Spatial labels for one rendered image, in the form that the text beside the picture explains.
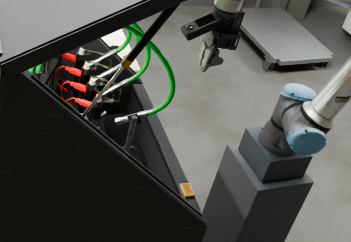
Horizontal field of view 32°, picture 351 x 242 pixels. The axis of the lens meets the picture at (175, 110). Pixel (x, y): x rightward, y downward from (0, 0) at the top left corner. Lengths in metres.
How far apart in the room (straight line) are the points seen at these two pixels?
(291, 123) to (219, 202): 0.54
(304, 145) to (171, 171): 0.43
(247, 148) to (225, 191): 0.20
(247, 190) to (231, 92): 1.94
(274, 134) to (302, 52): 2.47
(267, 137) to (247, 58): 2.40
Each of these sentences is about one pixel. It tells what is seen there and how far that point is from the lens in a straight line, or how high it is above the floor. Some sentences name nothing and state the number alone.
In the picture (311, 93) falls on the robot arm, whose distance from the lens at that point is 2.06.
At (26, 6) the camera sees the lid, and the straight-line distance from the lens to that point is 1.29.
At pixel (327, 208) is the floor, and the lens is 3.46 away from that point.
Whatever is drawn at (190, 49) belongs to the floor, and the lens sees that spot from 4.37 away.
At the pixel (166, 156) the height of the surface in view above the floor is 0.95.
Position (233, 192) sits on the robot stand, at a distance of 2.25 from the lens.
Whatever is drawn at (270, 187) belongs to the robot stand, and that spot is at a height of 0.80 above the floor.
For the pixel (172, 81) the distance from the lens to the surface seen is 1.57.
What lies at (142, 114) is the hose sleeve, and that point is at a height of 1.17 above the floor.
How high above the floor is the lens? 2.14
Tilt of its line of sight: 35 degrees down
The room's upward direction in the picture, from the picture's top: 16 degrees clockwise
